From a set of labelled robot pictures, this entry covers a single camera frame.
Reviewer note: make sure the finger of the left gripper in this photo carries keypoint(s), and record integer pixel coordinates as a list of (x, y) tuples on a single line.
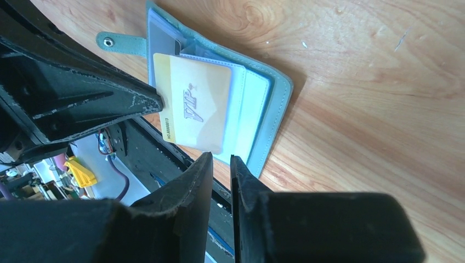
[(56, 95), (27, 30)]

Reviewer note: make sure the green card holder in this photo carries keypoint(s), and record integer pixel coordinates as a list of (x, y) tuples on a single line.
[(258, 106)]

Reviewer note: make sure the black card in holder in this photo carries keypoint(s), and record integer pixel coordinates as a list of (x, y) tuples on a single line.
[(177, 47)]

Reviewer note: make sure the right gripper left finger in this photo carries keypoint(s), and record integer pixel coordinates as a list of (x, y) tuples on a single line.
[(168, 225)]

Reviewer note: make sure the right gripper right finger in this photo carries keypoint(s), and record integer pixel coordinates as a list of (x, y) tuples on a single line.
[(317, 226)]

